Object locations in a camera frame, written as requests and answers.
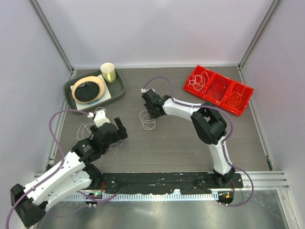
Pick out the slotted cable duct rail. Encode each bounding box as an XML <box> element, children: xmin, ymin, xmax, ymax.
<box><xmin>69</xmin><ymin>192</ymin><xmax>219</xmax><ymax>202</ymax></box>

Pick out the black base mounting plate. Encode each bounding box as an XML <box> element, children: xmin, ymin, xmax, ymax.
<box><xmin>103</xmin><ymin>172</ymin><xmax>244</xmax><ymax>195</ymax></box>

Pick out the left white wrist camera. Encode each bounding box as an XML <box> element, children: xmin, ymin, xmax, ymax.
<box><xmin>87</xmin><ymin>110</ymin><xmax>110</xmax><ymax>128</ymax></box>

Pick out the wooden ring with black disc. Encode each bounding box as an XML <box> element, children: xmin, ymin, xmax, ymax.
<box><xmin>72</xmin><ymin>75</ymin><xmax>106</xmax><ymax>104</ymax></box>

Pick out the orange thin cable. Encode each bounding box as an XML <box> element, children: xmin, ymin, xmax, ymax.
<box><xmin>226</xmin><ymin>82</ymin><xmax>248</xmax><ymax>110</ymax></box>

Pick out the cream yellow mug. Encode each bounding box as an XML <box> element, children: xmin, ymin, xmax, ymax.
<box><xmin>100</xmin><ymin>62</ymin><xmax>116</xmax><ymax>83</ymax></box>

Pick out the dark green plastic tray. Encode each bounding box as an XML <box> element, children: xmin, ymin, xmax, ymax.
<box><xmin>63</xmin><ymin>70</ymin><xmax>126</xmax><ymax>112</ymax></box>

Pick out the white paper sheet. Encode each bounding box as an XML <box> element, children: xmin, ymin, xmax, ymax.
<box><xmin>69</xmin><ymin>75</ymin><xmax>111</xmax><ymax>111</ymax></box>

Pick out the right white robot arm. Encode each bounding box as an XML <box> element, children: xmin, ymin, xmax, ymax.
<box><xmin>141</xmin><ymin>89</ymin><xmax>235</xmax><ymax>188</ymax></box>

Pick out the red plastic divided bin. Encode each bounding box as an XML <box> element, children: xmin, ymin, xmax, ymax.
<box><xmin>183</xmin><ymin>65</ymin><xmax>254</xmax><ymax>116</ymax></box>

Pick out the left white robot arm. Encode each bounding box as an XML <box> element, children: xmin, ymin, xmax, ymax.
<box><xmin>10</xmin><ymin>117</ymin><xmax>128</xmax><ymax>228</ymax></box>

